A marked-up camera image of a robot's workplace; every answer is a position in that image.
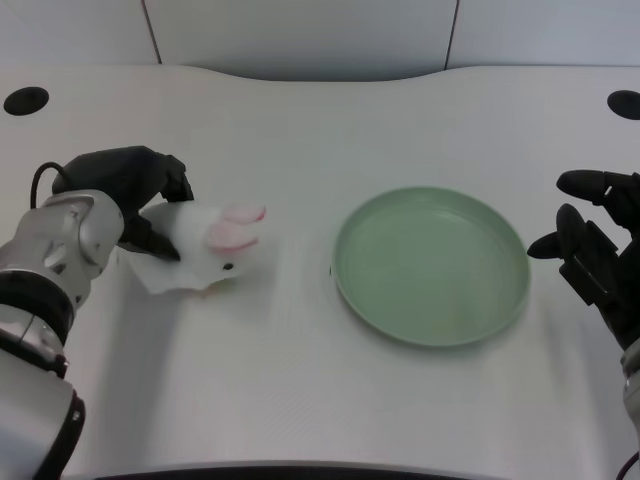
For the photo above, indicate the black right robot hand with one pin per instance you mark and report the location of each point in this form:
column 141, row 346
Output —
column 605, row 270

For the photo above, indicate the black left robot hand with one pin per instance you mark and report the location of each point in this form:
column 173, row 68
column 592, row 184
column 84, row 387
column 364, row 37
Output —
column 125, row 182

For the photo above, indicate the white plush rabbit doll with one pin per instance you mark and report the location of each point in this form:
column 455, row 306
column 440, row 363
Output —
column 200, row 250

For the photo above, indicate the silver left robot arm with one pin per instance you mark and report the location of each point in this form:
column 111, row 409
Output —
column 40, row 310

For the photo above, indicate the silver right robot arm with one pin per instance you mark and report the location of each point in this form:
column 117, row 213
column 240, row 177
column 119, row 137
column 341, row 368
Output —
column 632, row 385

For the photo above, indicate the green round plate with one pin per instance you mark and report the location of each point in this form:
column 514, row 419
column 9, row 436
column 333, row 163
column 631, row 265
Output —
column 430, row 265

